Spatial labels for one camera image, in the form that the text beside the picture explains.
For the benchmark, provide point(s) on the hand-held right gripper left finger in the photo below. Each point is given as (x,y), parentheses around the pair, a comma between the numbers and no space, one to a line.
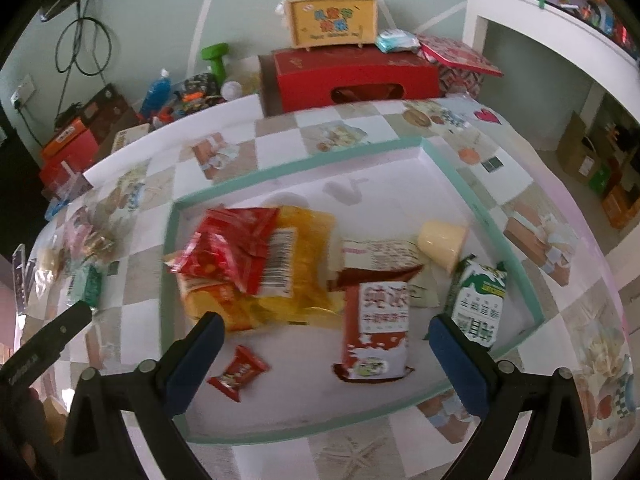
(195,365)

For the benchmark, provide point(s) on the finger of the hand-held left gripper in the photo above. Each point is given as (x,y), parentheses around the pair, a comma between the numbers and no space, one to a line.
(62,332)

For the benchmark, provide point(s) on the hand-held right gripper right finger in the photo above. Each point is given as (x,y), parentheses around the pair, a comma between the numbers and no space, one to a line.
(460,370)

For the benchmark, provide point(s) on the small red candy packet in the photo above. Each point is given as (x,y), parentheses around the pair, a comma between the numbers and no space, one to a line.
(237,372)

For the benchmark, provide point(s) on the green milk carton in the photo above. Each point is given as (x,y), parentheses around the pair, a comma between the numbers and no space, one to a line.
(480,305)

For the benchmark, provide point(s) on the red white snack packet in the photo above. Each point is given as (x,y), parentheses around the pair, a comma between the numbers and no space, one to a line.
(375,330)

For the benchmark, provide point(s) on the large red snack packet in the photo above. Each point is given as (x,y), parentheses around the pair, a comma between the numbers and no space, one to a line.
(225,250)

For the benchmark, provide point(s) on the white tray with teal rim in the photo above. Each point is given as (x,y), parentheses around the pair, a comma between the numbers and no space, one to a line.
(310,400)

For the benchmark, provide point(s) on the yellow pudding cup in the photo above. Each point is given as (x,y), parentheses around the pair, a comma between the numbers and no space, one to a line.
(442,245)

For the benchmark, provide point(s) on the beige and maroon snack packet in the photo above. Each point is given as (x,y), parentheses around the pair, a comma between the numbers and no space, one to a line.
(385,255)

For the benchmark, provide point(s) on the yellow snack packet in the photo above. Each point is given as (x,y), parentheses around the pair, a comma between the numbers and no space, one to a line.
(305,230)

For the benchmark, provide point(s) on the dark green snack packet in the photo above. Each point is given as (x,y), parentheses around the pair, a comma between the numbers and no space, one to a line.
(90,285)

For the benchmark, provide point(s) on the orange bread packet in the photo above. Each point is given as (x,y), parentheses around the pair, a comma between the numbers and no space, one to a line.
(210,300)

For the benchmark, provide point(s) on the dark purple snack packet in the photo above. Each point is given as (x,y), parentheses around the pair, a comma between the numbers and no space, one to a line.
(20,280)

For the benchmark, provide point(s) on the bun in clear wrapper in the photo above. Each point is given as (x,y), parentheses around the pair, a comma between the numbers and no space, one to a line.
(47,262)

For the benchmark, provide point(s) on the clear cookie packet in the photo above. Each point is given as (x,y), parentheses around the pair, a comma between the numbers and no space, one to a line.
(100,245)

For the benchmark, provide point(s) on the pink snack packet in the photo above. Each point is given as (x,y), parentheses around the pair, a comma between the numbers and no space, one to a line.
(75,236)

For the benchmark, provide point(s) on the clear plastic box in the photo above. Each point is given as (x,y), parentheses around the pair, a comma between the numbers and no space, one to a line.
(67,187)

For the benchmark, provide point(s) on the printed checkered tablecloth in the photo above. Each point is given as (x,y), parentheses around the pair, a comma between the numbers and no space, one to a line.
(575,280)

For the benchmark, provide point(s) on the large red box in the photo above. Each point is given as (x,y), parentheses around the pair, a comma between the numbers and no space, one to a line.
(75,160)

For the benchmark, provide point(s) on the flat orange box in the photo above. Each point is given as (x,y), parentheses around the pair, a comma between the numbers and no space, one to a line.
(65,137)

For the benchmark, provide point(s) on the yellow snack box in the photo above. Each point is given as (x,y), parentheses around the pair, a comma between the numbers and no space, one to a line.
(125,137)

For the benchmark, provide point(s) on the black power adapter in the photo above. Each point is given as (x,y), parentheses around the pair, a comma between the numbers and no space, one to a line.
(68,114)

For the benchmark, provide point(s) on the orange cardboard box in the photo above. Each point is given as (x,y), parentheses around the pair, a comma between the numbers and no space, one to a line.
(622,205)

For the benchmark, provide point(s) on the brown cardboard box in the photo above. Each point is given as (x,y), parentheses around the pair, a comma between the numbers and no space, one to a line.
(577,147)

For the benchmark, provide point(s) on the blue plastic bag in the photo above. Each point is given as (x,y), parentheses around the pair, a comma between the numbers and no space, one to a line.
(157,92)

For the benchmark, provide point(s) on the bag of colourful toys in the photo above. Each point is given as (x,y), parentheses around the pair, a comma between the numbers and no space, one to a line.
(195,92)

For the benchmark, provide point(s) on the green dumbbell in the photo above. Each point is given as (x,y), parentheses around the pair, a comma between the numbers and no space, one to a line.
(215,57)

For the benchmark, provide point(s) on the red patterned box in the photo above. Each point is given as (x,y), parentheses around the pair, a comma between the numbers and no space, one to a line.
(455,55)

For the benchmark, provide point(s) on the red gift box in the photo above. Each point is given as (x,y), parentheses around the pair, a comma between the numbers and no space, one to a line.
(350,72)

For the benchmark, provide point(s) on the light blue wipes pack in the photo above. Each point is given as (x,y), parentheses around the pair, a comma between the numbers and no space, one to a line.
(397,41)

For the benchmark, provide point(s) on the white shelf unit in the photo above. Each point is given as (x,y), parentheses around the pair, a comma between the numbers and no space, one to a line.
(550,30)

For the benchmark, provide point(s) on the yellow cardboard carry box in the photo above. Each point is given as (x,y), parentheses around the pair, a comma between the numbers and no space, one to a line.
(330,22)

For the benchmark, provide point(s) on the row of small toys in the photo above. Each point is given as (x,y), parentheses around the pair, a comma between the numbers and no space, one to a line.
(605,20)

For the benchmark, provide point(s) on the white wall socket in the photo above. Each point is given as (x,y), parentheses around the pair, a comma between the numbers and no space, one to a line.
(22,91)

